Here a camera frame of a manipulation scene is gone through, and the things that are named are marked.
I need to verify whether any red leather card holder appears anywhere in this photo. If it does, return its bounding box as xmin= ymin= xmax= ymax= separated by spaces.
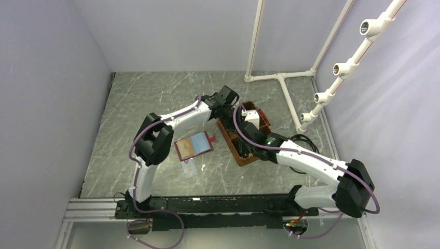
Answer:
xmin=174 ymin=131 xmax=216 ymax=161

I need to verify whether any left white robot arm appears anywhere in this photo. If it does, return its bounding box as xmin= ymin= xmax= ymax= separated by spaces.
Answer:
xmin=128 ymin=86 xmax=239 ymax=218

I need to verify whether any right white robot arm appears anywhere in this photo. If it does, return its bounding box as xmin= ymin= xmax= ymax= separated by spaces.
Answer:
xmin=234 ymin=121 xmax=380 ymax=218

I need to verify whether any black cable bundle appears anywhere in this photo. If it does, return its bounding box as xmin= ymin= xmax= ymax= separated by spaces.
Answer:
xmin=290 ymin=134 xmax=321 ymax=154

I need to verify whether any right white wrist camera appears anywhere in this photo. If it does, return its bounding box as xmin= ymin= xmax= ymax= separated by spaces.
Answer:
xmin=241 ymin=109 xmax=260 ymax=129

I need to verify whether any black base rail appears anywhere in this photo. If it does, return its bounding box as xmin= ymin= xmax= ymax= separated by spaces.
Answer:
xmin=115 ymin=194 xmax=319 ymax=231

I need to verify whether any white pvc pipe frame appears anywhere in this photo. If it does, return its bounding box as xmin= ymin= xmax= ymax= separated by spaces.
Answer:
xmin=244 ymin=0 xmax=408 ymax=134

